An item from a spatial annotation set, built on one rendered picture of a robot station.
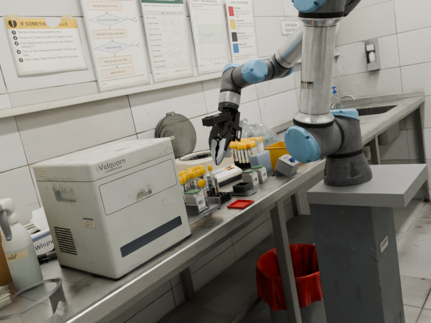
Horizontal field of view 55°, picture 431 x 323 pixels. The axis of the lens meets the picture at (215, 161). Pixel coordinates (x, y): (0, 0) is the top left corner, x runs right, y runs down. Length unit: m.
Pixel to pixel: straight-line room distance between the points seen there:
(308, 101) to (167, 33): 1.11
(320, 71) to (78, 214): 0.73
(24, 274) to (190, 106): 1.30
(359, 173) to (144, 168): 0.65
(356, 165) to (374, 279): 0.35
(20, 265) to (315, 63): 0.92
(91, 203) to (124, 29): 1.08
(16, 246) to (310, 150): 0.81
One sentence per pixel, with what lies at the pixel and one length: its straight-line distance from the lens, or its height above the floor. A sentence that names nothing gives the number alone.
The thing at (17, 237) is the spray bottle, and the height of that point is 1.02.
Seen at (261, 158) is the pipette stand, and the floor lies 0.96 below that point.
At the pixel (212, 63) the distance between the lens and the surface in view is 2.36.
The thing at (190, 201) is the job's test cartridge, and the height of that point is 0.95.
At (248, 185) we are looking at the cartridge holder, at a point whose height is 0.91.
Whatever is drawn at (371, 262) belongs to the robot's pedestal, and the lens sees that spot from 1.37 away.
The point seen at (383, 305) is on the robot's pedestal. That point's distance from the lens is 1.44.
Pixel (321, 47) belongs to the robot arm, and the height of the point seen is 1.34.
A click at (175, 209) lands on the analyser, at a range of 1.17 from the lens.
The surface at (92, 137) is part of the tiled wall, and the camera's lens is 1.77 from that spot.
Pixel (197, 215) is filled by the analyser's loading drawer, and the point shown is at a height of 0.92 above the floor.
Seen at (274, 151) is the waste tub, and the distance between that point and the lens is 1.80.
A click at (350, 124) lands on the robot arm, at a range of 1.30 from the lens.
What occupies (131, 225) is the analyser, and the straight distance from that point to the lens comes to 1.07.
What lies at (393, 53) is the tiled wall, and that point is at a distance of 3.72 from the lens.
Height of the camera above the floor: 1.30
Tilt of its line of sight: 11 degrees down
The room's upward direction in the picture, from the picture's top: 11 degrees counter-clockwise
